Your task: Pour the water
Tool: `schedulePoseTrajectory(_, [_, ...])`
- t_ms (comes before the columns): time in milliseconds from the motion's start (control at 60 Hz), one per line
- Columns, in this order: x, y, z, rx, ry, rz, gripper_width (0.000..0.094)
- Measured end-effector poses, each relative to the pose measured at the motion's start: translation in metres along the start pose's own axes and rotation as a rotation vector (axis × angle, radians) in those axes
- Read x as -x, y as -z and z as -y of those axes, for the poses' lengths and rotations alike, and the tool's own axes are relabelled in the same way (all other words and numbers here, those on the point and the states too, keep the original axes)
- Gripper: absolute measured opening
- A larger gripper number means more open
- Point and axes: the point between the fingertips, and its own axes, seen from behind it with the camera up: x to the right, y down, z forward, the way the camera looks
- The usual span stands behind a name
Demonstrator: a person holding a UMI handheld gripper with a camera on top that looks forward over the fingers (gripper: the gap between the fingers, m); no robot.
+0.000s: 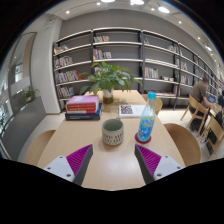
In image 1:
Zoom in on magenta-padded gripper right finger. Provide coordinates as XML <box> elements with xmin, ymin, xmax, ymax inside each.
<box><xmin>134</xmin><ymin>144</ymin><xmax>185</xmax><ymax>185</ymax></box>

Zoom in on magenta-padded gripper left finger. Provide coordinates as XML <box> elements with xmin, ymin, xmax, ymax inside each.
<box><xmin>43</xmin><ymin>143</ymin><xmax>95</xmax><ymax>187</ymax></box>

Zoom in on clear bottle with blue cap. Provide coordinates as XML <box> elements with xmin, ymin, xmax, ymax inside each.
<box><xmin>136</xmin><ymin>91</ymin><xmax>157</xmax><ymax>143</ymax></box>

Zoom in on wooden chair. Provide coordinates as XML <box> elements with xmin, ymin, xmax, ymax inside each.
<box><xmin>25</xmin><ymin>129</ymin><xmax>57</xmax><ymax>167</ymax></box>
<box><xmin>179</xmin><ymin>94</ymin><xmax>212</xmax><ymax>134</ymax></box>
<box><xmin>141</xmin><ymin>93</ymin><xmax>164</xmax><ymax>116</ymax></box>
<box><xmin>163</xmin><ymin>122</ymin><xmax>202</xmax><ymax>168</ymax></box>
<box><xmin>199</xmin><ymin>114</ymin><xmax>224</xmax><ymax>158</ymax></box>

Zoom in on flat round red coaster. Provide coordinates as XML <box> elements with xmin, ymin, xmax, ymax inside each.
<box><xmin>134</xmin><ymin>132</ymin><xmax>152</xmax><ymax>145</ymax></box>

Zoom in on dark blue book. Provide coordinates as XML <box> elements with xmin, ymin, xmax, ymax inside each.
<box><xmin>64</xmin><ymin>103</ymin><xmax>103</xmax><ymax>121</ymax></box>

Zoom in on red book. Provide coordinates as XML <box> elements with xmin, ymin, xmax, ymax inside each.
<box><xmin>65</xmin><ymin>108</ymin><xmax>100</xmax><ymax>115</ymax></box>

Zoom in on beige patterned mug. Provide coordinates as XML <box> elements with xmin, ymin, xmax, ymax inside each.
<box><xmin>101</xmin><ymin>118</ymin><xmax>125</xmax><ymax>146</ymax></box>

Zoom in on white book with patterned cover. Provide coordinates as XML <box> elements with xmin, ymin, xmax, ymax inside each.
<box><xmin>118</xmin><ymin>104</ymin><xmax>147</xmax><ymax>119</ymax></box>

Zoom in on pink-covered book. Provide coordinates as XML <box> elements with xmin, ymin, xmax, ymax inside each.
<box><xmin>65</xmin><ymin>95</ymin><xmax>100</xmax><ymax>111</ymax></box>

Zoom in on small potted plant by window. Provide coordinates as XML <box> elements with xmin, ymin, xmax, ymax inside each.
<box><xmin>22</xmin><ymin>85</ymin><xmax>40</xmax><ymax>105</ymax></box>

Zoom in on person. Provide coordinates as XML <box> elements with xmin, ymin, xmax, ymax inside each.
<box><xmin>189</xmin><ymin>77</ymin><xmax>215</xmax><ymax>133</ymax></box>
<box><xmin>217</xmin><ymin>90</ymin><xmax>224</xmax><ymax>109</ymax></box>

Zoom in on green potted plant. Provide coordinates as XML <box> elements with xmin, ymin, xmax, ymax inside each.
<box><xmin>79</xmin><ymin>61</ymin><xmax>143</xmax><ymax>104</ymax></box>

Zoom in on grey shelf unit with books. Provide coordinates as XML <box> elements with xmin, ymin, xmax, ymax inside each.
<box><xmin>52</xmin><ymin>27</ymin><xmax>223</xmax><ymax>111</ymax></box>

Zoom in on round ceiling lights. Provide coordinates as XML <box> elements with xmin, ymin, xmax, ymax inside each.
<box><xmin>64</xmin><ymin>0</ymin><xmax>214</xmax><ymax>53</ymax></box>

